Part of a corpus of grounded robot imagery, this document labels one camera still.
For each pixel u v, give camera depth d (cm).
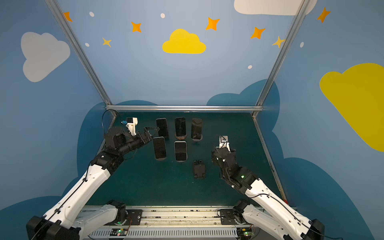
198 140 104
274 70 93
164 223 73
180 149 86
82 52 85
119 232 71
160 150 91
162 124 98
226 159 52
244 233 71
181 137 106
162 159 94
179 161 94
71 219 41
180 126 99
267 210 46
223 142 61
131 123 67
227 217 75
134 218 74
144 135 64
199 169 86
